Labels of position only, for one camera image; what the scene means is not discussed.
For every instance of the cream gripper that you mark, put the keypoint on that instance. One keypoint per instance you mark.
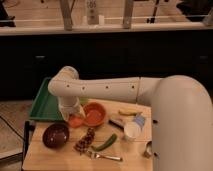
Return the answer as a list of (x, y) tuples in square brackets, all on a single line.
[(66, 112)]

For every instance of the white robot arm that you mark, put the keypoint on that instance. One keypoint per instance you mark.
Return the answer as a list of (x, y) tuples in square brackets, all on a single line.
[(181, 110)]

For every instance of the orange bowl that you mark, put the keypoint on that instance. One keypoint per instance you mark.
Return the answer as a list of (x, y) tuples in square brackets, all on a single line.
[(95, 114)]

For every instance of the purple bowl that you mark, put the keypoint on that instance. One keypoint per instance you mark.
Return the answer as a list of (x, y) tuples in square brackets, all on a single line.
[(56, 136)]

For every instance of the green lime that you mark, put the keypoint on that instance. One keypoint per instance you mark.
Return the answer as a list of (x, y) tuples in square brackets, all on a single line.
[(83, 101)]

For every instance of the green plastic tray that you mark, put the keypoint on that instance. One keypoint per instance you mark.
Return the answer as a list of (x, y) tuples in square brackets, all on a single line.
[(45, 105)]

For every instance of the bunch of dark grapes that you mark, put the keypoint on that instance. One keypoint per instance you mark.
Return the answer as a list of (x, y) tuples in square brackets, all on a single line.
[(83, 144)]

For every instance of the silver fork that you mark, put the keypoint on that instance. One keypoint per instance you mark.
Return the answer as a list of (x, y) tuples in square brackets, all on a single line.
[(95, 155)]

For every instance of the green chili pepper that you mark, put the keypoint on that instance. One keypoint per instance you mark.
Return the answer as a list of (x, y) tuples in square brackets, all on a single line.
[(106, 144)]

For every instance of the yellow banana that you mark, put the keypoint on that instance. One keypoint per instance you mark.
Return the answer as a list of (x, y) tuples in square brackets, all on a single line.
[(128, 112)]

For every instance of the white blue paper cup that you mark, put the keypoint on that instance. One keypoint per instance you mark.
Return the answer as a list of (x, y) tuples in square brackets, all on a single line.
[(133, 129)]

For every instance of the metal cup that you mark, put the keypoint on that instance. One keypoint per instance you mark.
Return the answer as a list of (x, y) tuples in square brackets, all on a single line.
[(148, 150)]

